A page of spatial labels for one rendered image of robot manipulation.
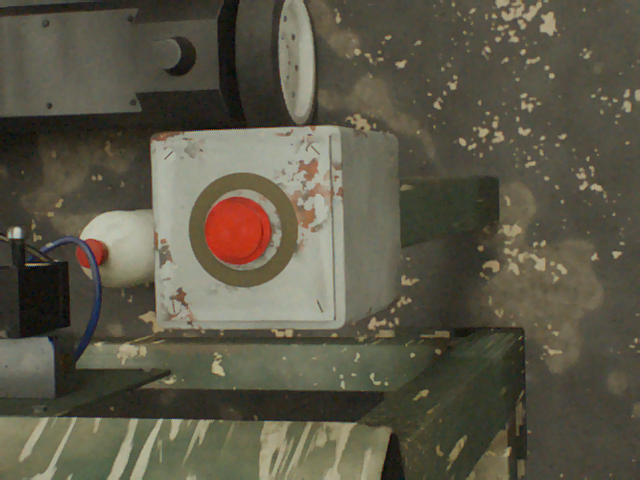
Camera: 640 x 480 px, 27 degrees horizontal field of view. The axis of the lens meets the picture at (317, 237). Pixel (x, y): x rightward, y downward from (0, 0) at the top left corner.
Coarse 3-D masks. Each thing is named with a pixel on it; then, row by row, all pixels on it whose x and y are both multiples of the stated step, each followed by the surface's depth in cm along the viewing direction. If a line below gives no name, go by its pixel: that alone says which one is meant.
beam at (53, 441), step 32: (0, 448) 94; (32, 448) 93; (64, 448) 93; (96, 448) 92; (128, 448) 91; (160, 448) 91; (192, 448) 90; (224, 448) 90; (256, 448) 89; (288, 448) 89; (320, 448) 88; (352, 448) 88; (384, 448) 87
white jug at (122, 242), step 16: (96, 224) 165; (112, 224) 165; (128, 224) 165; (144, 224) 167; (96, 240) 161; (112, 240) 163; (128, 240) 164; (144, 240) 166; (80, 256) 161; (96, 256) 160; (112, 256) 163; (128, 256) 164; (144, 256) 166; (112, 272) 164; (128, 272) 165; (144, 272) 167
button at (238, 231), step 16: (224, 208) 77; (240, 208) 77; (256, 208) 77; (208, 224) 78; (224, 224) 77; (240, 224) 77; (256, 224) 77; (208, 240) 78; (224, 240) 77; (240, 240) 77; (256, 240) 77; (224, 256) 78; (240, 256) 77; (256, 256) 77
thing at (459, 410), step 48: (480, 336) 159; (192, 384) 160; (240, 384) 159; (288, 384) 157; (336, 384) 155; (384, 384) 154; (432, 384) 123; (480, 384) 131; (432, 432) 106; (480, 432) 130
